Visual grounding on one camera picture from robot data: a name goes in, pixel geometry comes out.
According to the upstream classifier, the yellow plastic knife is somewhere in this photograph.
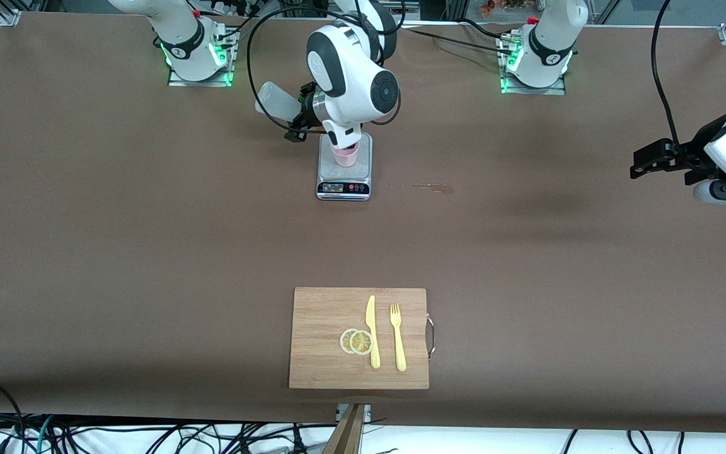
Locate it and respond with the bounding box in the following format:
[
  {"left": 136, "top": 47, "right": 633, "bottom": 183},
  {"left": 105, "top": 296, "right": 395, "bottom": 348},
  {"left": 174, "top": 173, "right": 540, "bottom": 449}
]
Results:
[{"left": 366, "top": 294, "right": 381, "bottom": 370}]

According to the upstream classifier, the silver digital kitchen scale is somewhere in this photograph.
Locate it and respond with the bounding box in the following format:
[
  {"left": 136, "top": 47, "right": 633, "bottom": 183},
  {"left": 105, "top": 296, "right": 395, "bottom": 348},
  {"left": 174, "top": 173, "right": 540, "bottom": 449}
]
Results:
[{"left": 316, "top": 131, "right": 374, "bottom": 202}]

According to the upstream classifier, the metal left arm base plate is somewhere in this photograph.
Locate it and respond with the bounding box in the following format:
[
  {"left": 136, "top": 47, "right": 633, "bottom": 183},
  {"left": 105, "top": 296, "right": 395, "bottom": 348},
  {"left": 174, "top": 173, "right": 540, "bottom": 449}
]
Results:
[{"left": 498, "top": 35, "right": 568, "bottom": 96}]

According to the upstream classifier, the orange toy food pile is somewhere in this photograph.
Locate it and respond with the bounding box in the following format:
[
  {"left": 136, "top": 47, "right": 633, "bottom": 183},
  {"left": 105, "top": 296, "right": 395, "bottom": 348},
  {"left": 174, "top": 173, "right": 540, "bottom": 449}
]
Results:
[{"left": 480, "top": 0, "right": 531, "bottom": 18}]

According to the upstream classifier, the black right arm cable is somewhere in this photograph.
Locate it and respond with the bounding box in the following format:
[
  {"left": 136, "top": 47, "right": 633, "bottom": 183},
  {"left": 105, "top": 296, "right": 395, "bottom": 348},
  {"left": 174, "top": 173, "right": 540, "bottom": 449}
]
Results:
[{"left": 246, "top": 0, "right": 406, "bottom": 136}]

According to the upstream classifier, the metal table clamp bracket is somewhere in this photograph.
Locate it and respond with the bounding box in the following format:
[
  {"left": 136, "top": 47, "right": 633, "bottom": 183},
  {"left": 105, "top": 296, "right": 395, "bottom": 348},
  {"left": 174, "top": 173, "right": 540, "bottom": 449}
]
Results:
[{"left": 336, "top": 404, "right": 372, "bottom": 424}]

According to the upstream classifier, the wooden cutting board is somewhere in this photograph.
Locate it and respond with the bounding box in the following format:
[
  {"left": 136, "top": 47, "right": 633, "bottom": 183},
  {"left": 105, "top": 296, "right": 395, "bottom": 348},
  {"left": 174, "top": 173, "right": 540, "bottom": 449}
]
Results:
[{"left": 289, "top": 287, "right": 436, "bottom": 390}]

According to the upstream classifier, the yellow plastic fork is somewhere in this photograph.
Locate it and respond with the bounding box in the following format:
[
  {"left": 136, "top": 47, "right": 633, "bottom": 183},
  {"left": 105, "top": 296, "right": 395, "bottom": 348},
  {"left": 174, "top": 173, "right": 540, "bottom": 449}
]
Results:
[{"left": 389, "top": 303, "right": 407, "bottom": 372}]

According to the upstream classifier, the black cable across table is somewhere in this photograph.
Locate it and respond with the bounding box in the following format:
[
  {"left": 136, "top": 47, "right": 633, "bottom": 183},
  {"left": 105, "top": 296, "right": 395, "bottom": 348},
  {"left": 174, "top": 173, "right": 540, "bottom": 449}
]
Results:
[{"left": 401, "top": 22, "right": 518, "bottom": 56}]

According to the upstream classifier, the pink plastic cup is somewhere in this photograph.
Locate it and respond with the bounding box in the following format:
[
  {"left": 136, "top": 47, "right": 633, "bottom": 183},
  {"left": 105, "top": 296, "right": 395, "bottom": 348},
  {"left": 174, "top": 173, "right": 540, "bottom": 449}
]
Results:
[{"left": 330, "top": 144, "right": 359, "bottom": 168}]

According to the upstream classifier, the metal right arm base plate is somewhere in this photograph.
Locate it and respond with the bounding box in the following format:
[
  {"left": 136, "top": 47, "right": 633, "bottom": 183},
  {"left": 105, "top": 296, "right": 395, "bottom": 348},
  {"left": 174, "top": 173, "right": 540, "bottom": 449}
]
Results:
[{"left": 168, "top": 19, "right": 239, "bottom": 88}]

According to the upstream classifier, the wooden post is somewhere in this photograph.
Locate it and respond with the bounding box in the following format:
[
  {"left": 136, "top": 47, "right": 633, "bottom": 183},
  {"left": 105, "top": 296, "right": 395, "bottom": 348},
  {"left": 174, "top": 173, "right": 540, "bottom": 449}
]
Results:
[{"left": 322, "top": 404, "right": 367, "bottom": 454}]

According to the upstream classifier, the teal floor cable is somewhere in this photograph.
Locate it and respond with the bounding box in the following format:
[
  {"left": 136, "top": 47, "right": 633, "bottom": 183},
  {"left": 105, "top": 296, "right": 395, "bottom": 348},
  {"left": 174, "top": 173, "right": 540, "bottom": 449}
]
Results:
[{"left": 34, "top": 415, "right": 55, "bottom": 454}]

